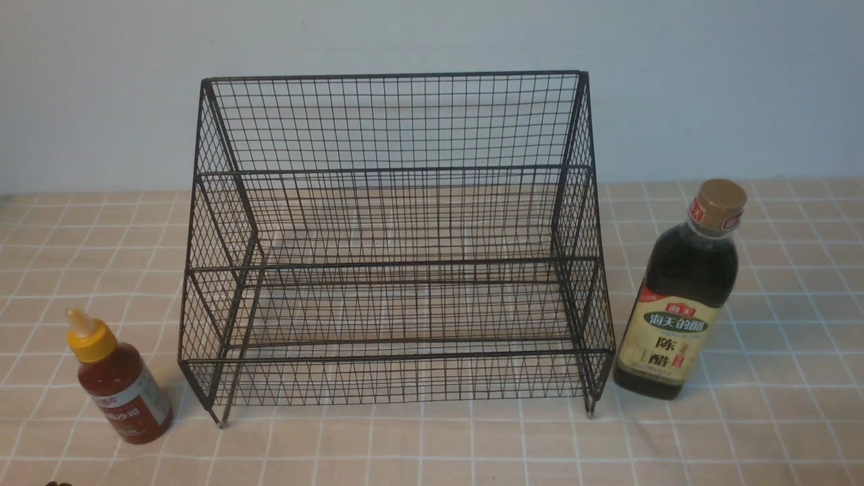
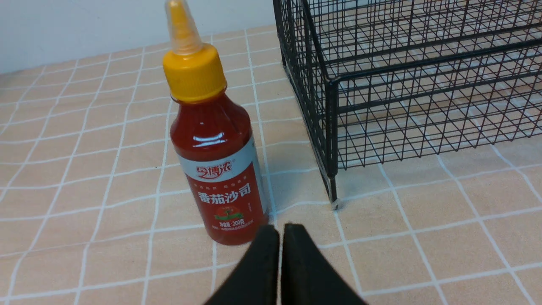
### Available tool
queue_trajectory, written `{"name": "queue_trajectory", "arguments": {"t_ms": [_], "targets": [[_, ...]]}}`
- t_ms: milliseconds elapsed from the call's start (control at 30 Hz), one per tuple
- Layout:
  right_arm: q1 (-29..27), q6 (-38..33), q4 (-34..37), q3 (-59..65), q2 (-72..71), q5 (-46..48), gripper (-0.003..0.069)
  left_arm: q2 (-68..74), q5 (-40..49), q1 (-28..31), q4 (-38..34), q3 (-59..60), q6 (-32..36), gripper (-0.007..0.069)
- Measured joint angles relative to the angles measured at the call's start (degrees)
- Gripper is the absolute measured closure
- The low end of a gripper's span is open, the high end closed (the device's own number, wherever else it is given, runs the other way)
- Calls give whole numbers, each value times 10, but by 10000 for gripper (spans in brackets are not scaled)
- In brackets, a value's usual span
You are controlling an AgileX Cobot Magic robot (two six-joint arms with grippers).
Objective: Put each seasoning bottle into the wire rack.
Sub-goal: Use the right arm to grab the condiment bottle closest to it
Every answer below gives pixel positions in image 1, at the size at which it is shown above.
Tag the dark vinegar bottle gold cap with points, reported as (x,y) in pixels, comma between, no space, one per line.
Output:
(690,274)

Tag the red sauce bottle yellow cap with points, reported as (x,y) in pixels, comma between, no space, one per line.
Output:
(117,380)

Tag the checkered beige tablecloth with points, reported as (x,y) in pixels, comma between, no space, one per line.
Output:
(778,399)

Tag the black wire mesh shelf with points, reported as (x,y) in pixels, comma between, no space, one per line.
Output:
(393,238)

